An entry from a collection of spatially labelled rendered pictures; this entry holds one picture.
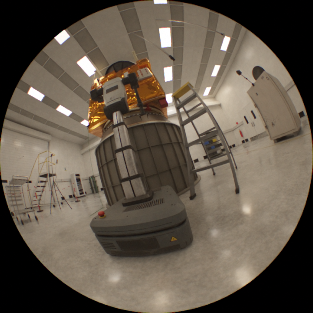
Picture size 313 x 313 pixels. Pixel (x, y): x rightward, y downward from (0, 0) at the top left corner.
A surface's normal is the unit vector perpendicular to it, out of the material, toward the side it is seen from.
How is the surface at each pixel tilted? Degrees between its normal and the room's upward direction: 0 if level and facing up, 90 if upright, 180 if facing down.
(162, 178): 90
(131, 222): 45
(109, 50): 180
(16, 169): 90
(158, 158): 90
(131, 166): 90
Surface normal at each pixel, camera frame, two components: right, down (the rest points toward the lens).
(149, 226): -0.04, -0.14
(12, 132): 0.94, -0.32
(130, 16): 0.30, 0.94
